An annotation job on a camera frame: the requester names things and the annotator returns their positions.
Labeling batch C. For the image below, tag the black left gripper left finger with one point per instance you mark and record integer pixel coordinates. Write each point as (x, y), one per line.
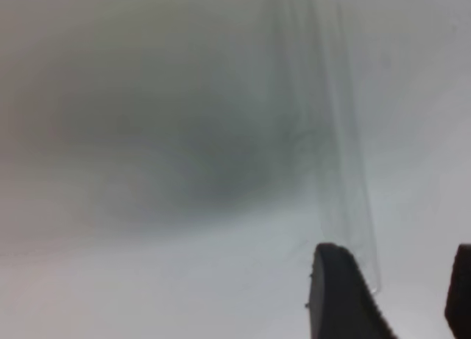
(340, 303)

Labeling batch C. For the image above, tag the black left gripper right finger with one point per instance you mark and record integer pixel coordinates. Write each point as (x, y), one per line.
(457, 309)

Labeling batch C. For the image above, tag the clear glass test tube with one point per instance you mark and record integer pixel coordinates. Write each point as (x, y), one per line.
(321, 125)

